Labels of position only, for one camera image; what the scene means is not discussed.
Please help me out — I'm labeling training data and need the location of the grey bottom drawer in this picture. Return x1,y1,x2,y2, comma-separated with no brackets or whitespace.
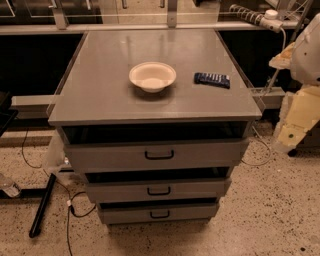
98,203,219,225

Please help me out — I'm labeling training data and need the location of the grey drawer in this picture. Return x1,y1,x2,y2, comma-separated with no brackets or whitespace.
98,203,219,225
65,139,249,173
86,178,231,203

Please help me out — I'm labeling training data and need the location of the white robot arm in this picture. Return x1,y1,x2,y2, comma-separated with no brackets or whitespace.
269,13,320,153

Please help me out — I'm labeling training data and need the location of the grey drawer cabinet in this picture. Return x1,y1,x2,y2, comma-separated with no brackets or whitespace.
49,29,261,210

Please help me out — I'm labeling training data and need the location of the grey middle drawer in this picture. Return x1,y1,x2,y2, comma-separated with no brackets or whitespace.
86,178,231,203

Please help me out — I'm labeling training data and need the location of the grey top drawer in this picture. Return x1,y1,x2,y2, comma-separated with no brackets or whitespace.
65,139,249,173

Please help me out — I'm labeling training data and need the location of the blue snack bar packet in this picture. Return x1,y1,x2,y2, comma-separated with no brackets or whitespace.
194,72,230,89

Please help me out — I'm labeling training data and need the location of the white power strip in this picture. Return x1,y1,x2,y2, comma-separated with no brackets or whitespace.
229,4,283,33

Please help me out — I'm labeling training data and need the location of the black floor bar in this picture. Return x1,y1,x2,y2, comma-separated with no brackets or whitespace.
29,174,56,238

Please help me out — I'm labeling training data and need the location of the grey metal rail frame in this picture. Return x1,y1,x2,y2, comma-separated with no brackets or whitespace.
0,0,301,119

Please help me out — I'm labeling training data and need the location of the white cable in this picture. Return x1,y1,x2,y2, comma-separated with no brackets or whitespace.
240,27,288,168

